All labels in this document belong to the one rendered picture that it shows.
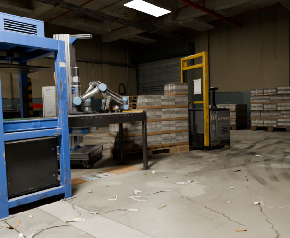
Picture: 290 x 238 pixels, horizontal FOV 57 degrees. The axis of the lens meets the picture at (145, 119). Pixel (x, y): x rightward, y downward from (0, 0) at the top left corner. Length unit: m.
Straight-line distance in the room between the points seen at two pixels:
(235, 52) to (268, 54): 1.23
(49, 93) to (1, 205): 2.26
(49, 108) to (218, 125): 3.10
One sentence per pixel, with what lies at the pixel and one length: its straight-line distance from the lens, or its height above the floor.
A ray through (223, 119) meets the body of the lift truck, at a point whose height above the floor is 0.58.
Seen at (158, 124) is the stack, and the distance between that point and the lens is 4.75.
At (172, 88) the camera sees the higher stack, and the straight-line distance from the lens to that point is 5.02.
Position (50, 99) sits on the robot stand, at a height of 1.03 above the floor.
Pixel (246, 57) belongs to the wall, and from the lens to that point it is 10.87.
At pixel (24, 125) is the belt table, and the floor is 0.74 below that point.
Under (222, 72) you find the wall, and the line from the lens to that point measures 11.22.
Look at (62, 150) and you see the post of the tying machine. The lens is 2.75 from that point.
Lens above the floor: 0.90
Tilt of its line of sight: 3 degrees down
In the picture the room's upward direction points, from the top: 2 degrees counter-clockwise
